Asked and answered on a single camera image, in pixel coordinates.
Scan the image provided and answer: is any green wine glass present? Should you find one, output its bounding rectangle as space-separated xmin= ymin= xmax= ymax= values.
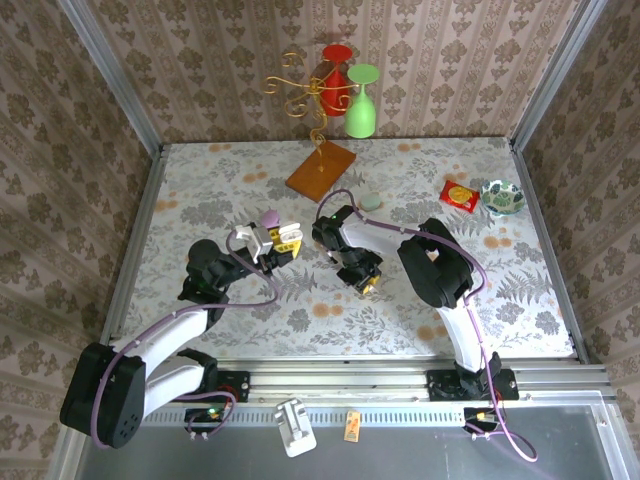
xmin=343 ymin=63 xmax=380 ymax=139

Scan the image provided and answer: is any red snack packet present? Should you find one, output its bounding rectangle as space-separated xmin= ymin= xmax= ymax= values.
xmin=438 ymin=179 xmax=480 ymax=214

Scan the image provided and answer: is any small orange tag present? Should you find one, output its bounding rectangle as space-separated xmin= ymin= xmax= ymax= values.
xmin=343 ymin=409 xmax=362 ymax=444

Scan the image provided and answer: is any leaf pattern bowl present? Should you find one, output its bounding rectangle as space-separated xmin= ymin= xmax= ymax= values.
xmin=480 ymin=178 xmax=525 ymax=217

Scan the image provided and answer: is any grey metal sheet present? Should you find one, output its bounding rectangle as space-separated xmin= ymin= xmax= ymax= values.
xmin=74 ymin=424 xmax=619 ymax=480

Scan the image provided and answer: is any red wine glass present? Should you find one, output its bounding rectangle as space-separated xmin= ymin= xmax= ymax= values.
xmin=319 ymin=43 xmax=354 ymax=118

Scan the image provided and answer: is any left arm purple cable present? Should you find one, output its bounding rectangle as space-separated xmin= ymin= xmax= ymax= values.
xmin=91 ymin=227 xmax=285 ymax=450

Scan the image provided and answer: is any gold wire rack wooden base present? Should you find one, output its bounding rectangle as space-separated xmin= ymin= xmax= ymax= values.
xmin=259 ymin=51 xmax=357 ymax=204

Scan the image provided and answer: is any long aluminium mounting rail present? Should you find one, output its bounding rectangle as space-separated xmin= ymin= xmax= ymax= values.
xmin=139 ymin=357 xmax=614 ymax=407

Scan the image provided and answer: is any aluminium table edge rail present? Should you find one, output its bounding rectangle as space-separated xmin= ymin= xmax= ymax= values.
xmin=99 ymin=144 xmax=169 ymax=354
xmin=508 ymin=138 xmax=589 ymax=362

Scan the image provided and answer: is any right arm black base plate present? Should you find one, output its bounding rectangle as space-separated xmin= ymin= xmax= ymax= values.
xmin=427 ymin=368 xmax=521 ymax=404

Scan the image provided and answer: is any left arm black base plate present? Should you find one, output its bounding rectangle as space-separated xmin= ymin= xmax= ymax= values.
xmin=199 ymin=369 xmax=251 ymax=404

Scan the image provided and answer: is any perforated metal cable duct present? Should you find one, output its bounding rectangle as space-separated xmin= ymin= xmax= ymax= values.
xmin=142 ymin=404 xmax=616 ymax=427

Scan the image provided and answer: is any white plastic bracket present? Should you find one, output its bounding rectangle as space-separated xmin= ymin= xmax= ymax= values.
xmin=273 ymin=398 xmax=319 ymax=459

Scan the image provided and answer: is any aluminium frame post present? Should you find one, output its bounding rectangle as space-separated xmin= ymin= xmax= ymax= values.
xmin=508 ymin=0 xmax=609 ymax=151
xmin=55 ymin=0 xmax=165 ymax=154

